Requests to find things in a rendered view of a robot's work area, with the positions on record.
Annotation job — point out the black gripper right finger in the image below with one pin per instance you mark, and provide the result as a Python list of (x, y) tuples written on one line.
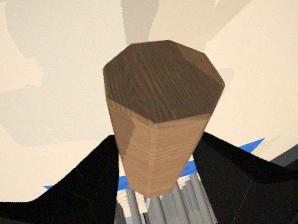
[(243, 188)]

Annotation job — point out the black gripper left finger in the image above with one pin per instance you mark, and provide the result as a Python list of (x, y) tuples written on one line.
[(87, 195)]

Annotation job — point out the blue flat strip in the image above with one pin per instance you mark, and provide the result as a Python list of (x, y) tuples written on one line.
[(188, 170)]

